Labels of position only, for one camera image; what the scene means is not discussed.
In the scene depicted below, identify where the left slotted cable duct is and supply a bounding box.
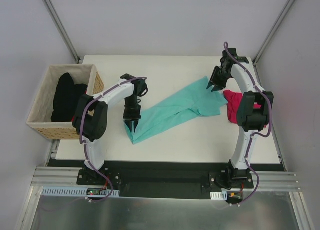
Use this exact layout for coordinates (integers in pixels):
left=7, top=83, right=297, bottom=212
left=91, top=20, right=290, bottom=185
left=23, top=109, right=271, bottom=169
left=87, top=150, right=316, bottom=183
left=42, top=187, right=120, bottom=198

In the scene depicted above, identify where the right slotted cable duct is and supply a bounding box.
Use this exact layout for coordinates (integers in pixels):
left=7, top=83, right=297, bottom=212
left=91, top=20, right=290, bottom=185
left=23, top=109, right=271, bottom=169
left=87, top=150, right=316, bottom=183
left=210, top=190, right=228, bottom=201

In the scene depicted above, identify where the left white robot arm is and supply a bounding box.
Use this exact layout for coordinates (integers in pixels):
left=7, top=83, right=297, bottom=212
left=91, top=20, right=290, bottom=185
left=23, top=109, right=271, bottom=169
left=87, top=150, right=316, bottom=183
left=72, top=73, right=148, bottom=185

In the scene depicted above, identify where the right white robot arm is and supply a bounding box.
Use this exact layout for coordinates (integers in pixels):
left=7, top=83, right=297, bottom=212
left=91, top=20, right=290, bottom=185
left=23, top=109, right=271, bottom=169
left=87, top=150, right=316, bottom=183
left=207, top=43, right=274, bottom=190

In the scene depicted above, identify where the folded pink t shirt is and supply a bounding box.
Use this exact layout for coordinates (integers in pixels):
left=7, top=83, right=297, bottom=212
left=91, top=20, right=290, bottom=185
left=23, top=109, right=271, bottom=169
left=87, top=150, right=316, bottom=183
left=223, top=90, right=269, bottom=132

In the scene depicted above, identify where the aluminium rail frame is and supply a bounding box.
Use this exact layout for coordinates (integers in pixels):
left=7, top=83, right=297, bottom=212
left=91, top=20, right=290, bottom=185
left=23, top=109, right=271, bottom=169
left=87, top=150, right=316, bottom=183
left=31, top=137, right=301, bottom=191

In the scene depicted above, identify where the slotted cable duct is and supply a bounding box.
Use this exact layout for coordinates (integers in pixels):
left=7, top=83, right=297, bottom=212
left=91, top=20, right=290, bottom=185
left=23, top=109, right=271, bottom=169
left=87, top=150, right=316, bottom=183
left=42, top=187, right=120, bottom=198
left=210, top=190, right=228, bottom=201

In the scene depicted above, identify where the black t shirt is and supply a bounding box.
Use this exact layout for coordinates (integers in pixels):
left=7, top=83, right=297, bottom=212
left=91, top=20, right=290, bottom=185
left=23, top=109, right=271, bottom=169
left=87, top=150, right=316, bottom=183
left=50, top=73, right=88, bottom=122

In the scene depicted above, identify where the wicker laundry basket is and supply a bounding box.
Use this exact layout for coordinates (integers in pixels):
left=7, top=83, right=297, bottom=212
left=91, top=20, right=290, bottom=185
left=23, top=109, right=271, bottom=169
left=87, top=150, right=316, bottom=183
left=26, top=64, right=104, bottom=140

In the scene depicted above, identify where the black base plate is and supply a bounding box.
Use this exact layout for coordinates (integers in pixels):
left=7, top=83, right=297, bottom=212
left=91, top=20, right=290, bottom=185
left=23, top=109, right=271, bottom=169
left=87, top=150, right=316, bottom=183
left=76, top=161, right=254, bottom=199

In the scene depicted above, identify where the teal t shirt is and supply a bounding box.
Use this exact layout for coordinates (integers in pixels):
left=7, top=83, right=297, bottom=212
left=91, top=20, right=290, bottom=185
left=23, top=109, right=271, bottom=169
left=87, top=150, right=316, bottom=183
left=125, top=76, right=227, bottom=144

